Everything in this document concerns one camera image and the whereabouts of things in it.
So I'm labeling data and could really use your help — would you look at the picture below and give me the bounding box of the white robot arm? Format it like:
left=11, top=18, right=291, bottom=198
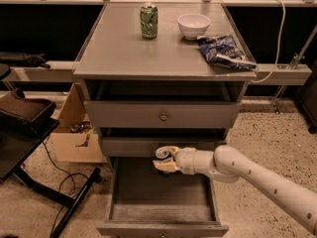
left=153, top=145, right=317, bottom=235

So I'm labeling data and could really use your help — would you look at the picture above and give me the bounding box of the black floor cable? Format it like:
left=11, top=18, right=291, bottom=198
left=42, top=141, right=89, bottom=234

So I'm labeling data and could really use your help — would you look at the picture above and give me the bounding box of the blue pepsi can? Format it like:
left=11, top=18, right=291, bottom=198
left=155, top=146, right=173, bottom=176

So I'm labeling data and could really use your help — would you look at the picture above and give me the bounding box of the green soda can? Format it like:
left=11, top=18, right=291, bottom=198
left=140, top=2, right=159, bottom=39

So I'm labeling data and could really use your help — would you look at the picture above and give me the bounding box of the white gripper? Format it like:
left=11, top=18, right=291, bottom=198
left=153, top=146, right=196, bottom=175

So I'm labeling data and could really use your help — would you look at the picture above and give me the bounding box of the grey top drawer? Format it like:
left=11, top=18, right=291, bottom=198
left=84, top=101, right=241, bottom=129

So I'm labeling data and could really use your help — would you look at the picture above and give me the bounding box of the grey middle drawer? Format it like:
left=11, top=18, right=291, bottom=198
left=99, top=137, right=226, bottom=158

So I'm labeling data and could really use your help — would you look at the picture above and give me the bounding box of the grey drawer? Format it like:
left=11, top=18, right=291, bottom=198
left=99, top=137, right=226, bottom=158
left=96, top=158, right=229, bottom=238
left=84, top=101, right=241, bottom=129

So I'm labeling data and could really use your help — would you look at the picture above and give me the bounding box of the blue chip bag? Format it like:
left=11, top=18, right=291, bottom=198
left=197, top=34, right=257, bottom=70

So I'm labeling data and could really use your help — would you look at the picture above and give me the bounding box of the grey bottom drawer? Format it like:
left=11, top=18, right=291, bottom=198
left=96, top=158, right=229, bottom=238

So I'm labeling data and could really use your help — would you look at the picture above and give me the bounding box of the black chair stand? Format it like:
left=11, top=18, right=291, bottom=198
left=0, top=62, right=102, bottom=238

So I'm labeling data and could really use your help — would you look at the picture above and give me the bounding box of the grey drawer cabinet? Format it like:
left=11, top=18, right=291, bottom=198
left=72, top=2, right=258, bottom=171

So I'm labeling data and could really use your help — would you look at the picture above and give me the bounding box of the grey metal rail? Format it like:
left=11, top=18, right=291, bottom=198
left=5, top=60, right=312, bottom=85

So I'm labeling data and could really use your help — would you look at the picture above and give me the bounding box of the cardboard box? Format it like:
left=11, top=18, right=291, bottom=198
left=51, top=83, right=106, bottom=164

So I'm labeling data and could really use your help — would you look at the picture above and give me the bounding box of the white cable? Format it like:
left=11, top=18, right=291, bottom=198
left=251, top=0, right=287, bottom=84

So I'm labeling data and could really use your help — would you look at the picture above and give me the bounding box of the white bowl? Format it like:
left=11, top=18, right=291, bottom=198
left=177, top=13, right=211, bottom=40

